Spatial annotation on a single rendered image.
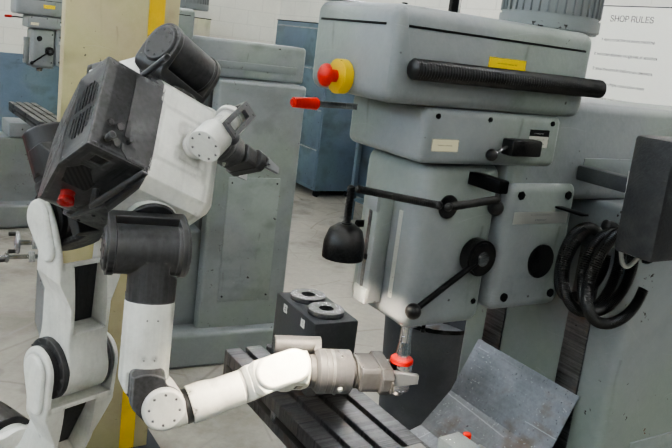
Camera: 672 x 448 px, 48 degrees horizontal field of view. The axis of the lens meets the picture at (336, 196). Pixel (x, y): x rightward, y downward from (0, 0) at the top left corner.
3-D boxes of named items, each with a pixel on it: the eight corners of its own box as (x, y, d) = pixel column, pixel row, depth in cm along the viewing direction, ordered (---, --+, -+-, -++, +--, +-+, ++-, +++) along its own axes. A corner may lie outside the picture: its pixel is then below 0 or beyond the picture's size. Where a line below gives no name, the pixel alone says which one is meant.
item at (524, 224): (490, 313, 146) (513, 183, 141) (415, 273, 166) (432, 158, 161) (558, 305, 156) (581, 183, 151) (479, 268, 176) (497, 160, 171)
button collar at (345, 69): (342, 95, 128) (346, 59, 127) (324, 91, 133) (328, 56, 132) (352, 96, 129) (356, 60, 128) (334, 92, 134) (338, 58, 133)
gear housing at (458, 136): (420, 165, 129) (428, 106, 127) (345, 140, 149) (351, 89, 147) (556, 168, 146) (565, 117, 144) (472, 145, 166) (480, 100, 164)
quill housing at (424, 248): (403, 334, 138) (429, 163, 132) (344, 295, 155) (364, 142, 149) (481, 324, 148) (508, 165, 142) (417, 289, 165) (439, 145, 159)
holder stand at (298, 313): (305, 397, 180) (315, 319, 176) (269, 359, 199) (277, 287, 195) (349, 391, 186) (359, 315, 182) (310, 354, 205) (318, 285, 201)
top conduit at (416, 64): (417, 81, 119) (420, 58, 118) (401, 78, 122) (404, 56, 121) (605, 99, 142) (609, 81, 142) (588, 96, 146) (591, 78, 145)
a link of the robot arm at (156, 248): (111, 304, 130) (118, 225, 130) (107, 294, 139) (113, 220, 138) (179, 305, 135) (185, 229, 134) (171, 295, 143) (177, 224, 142)
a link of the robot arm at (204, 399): (251, 412, 141) (149, 449, 134) (236, 395, 151) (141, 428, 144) (239, 359, 140) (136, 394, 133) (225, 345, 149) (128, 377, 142)
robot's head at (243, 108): (192, 128, 141) (220, 115, 137) (214, 107, 148) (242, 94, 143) (211, 156, 143) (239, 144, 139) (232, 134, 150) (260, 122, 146)
